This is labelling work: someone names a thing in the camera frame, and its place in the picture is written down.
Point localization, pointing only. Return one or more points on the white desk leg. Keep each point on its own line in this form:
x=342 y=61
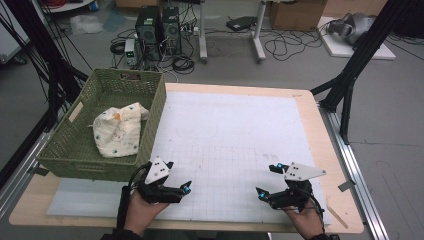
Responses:
x=203 y=33
x=258 y=36

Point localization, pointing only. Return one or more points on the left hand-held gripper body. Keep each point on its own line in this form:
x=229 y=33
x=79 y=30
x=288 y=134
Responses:
x=156 y=193

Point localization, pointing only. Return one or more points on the small grey power supply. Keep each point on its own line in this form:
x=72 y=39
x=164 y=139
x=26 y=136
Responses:
x=130 y=51

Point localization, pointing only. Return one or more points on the grey rounded device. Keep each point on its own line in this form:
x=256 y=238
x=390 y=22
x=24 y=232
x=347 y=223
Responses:
x=355 y=26

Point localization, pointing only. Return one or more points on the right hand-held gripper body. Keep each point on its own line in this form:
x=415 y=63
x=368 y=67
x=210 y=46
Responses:
x=293 y=195

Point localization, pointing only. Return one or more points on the aluminium rail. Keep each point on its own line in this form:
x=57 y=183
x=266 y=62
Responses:
x=20 y=173
x=356 y=173

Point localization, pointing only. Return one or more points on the person's right hand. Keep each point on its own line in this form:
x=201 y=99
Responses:
x=305 y=220

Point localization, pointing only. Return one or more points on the person's left hand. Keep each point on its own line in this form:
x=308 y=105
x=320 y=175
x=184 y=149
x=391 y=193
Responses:
x=141 y=213

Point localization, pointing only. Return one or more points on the green woven basket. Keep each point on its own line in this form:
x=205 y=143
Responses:
x=83 y=156

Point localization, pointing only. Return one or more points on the cream printed cloth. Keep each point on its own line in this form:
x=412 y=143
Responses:
x=116 y=133

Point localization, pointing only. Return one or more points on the thin wooden stick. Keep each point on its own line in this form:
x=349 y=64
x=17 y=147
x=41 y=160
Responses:
x=337 y=216

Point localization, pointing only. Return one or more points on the brown cardboard box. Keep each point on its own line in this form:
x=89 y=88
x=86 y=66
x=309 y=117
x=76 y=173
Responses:
x=296 y=15

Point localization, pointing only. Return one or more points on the black frame stand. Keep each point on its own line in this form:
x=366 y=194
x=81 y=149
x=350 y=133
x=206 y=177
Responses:
x=50 y=56
x=363 y=50

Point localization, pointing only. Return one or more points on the clear plastic bag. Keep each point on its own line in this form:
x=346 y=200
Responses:
x=86 y=24

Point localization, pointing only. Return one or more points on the large black computer tower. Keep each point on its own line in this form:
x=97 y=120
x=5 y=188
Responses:
x=148 y=30

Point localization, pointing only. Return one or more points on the white floor board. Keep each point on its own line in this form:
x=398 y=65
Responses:
x=343 y=50

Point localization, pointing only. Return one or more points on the slim black computer tower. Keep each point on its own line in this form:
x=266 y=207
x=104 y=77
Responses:
x=171 y=30

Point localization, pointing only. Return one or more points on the grey metal bracket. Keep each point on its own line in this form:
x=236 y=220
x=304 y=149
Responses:
x=38 y=170
x=346 y=186

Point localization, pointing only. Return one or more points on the white grid mat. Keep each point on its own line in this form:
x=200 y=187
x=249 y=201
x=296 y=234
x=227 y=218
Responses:
x=233 y=133

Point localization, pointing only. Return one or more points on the flat black device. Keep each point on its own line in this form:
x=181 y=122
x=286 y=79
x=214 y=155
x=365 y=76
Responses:
x=240 y=23

